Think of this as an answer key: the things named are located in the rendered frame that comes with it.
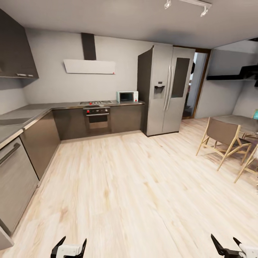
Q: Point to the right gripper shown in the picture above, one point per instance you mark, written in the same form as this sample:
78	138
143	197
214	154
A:
225	251

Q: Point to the burner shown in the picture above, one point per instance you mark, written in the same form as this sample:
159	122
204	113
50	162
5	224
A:
87	103

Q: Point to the cabinet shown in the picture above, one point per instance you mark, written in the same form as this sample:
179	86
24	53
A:
16	59

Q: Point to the microwave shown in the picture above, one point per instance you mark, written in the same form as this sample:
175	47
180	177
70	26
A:
127	96

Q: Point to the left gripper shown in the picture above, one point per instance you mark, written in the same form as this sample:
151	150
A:
55	249

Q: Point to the range hood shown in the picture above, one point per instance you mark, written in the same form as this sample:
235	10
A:
90	64

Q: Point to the breakfast table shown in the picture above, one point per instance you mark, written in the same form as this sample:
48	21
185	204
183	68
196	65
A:
248	125

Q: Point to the dishwasher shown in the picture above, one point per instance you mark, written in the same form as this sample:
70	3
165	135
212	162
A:
18	181

